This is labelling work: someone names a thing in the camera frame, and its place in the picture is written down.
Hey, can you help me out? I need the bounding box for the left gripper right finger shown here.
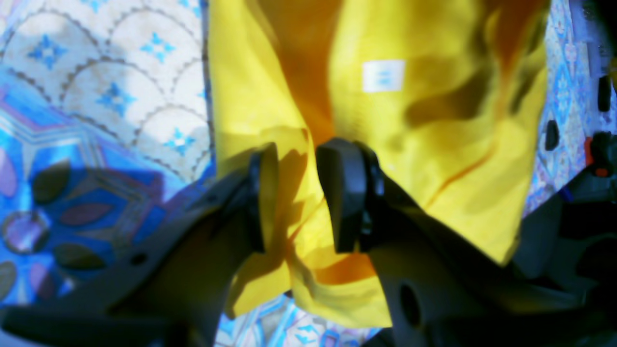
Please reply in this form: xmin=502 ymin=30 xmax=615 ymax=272
xmin=316 ymin=138 xmax=616 ymax=347

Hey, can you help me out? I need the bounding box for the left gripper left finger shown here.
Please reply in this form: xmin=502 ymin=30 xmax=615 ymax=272
xmin=1 ymin=143 xmax=278 ymax=347

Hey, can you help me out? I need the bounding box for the yellow T-shirt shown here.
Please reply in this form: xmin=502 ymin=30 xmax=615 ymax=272
xmin=208 ymin=0 xmax=550 ymax=328

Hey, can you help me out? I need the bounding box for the patterned blue tablecloth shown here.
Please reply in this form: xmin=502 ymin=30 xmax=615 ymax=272
xmin=1 ymin=0 xmax=616 ymax=347

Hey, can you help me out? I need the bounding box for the red black clamp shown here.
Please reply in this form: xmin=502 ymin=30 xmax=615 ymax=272
xmin=584 ymin=131 xmax=616 ymax=178

